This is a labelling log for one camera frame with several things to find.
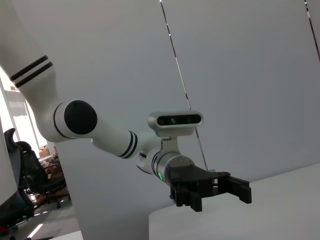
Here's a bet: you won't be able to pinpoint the brown cardboard boxes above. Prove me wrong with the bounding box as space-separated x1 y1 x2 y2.
38 144 71 201

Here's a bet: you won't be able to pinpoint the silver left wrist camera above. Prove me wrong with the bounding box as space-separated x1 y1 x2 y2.
147 109 204 155

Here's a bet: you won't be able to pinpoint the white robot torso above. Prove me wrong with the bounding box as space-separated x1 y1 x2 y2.
0 117 21 209

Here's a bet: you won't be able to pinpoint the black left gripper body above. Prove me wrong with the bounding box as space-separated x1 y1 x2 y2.
164 165 231 207

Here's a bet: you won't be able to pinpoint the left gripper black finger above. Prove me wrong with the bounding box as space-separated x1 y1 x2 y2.
184 191 203 213
218 176 252 205

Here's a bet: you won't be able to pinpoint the black office chair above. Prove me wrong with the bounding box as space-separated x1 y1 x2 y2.
3 127 72 226

